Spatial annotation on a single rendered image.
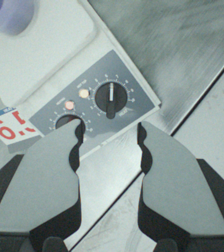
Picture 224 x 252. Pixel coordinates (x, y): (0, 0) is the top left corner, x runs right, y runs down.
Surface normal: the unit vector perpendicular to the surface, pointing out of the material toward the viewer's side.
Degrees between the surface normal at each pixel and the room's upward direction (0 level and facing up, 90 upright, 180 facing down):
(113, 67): 30
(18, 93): 0
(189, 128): 0
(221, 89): 0
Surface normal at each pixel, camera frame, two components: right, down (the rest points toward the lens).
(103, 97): 0.01, 0.47
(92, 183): -0.29, 0.07
